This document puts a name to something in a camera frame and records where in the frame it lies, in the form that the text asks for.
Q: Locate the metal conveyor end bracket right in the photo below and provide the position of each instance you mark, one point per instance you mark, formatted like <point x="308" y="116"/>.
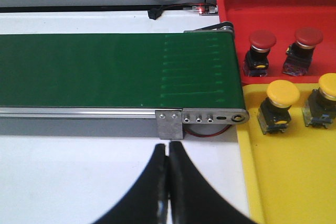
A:
<point x="170" y="121"/>

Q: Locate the yellow plastic tray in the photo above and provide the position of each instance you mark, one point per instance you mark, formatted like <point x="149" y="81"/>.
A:
<point x="290" y="176"/>

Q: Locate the red plastic tray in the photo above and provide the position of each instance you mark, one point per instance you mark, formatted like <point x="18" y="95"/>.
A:
<point x="282" y="18"/>

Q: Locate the red mushroom push button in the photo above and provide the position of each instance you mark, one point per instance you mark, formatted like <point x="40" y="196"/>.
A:
<point x="256" y="63"/>
<point x="300" y="53"/>

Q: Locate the small circuit board red led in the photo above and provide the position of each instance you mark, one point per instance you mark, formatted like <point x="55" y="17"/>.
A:
<point x="202" y="10"/>

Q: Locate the green conveyor belt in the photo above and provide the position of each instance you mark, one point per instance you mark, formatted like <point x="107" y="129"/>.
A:
<point x="178" y="70"/>

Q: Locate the small black sensor block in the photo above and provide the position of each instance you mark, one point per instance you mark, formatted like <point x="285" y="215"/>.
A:
<point x="154" y="13"/>

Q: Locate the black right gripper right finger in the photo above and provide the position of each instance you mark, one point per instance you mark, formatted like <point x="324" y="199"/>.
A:
<point x="193" y="199"/>

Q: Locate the aluminium conveyor side rail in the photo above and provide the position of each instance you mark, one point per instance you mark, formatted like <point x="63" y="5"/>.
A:
<point x="72" y="113"/>

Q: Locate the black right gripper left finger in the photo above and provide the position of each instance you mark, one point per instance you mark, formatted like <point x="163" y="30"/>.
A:
<point x="147" y="200"/>

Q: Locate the yellow mushroom push button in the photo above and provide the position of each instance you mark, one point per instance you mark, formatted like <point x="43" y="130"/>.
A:
<point x="273" y="113"/>
<point x="319" y="108"/>

